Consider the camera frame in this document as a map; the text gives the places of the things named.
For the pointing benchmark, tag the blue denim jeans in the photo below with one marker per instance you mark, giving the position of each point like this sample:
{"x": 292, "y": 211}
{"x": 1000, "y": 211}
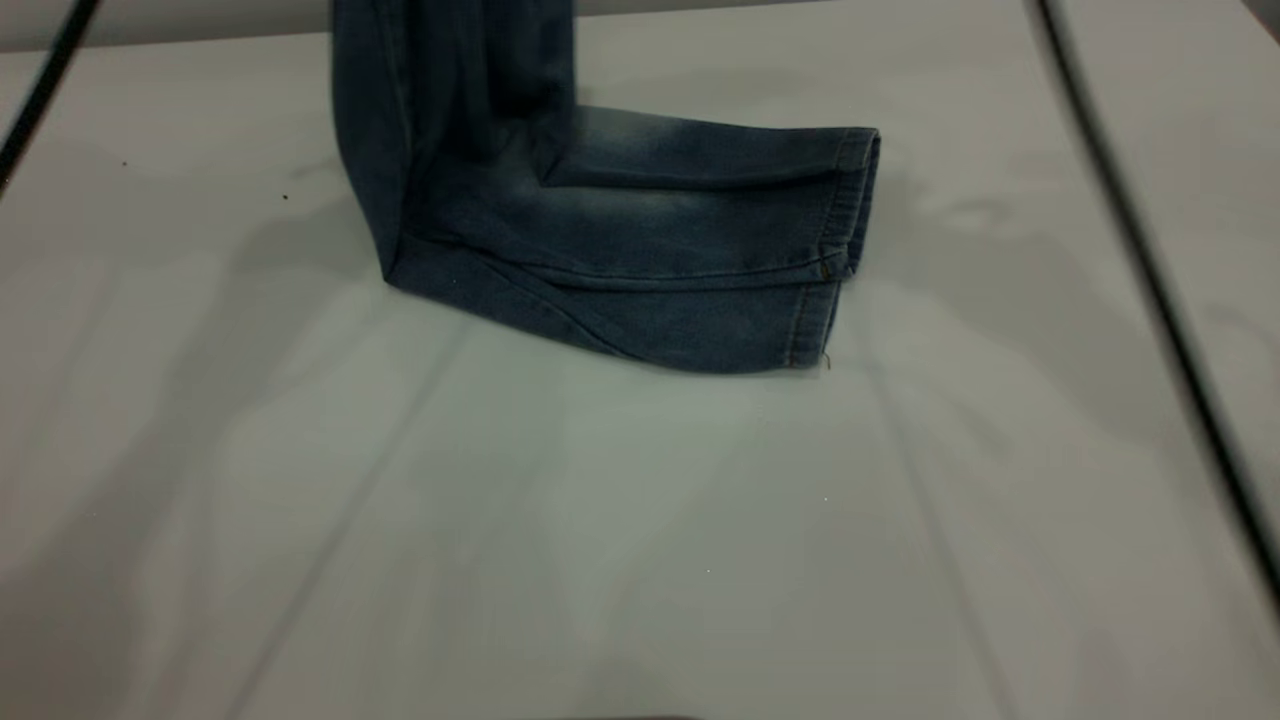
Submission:
{"x": 600, "y": 230}

